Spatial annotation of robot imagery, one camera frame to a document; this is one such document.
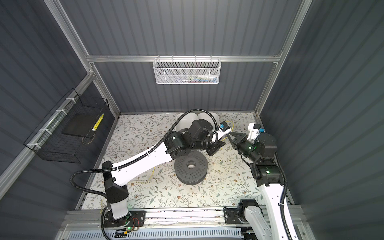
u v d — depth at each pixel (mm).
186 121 1158
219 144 585
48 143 644
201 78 915
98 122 781
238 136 583
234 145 590
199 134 486
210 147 577
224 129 550
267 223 547
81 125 748
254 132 617
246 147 578
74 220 741
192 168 909
